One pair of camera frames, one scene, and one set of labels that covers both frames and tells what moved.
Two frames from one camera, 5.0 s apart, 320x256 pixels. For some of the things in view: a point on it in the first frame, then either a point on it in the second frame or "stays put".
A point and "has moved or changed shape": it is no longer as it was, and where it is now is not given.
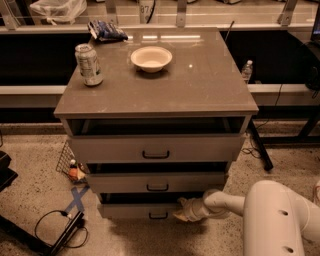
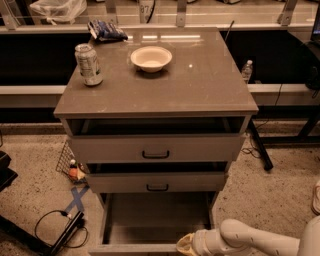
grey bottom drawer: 141,205 has moved or changed shape
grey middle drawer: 128,183 stays put
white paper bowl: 151,59 stays put
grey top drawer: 159,149 stays put
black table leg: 259,146 stays put
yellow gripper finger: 180,216 -> 184,244
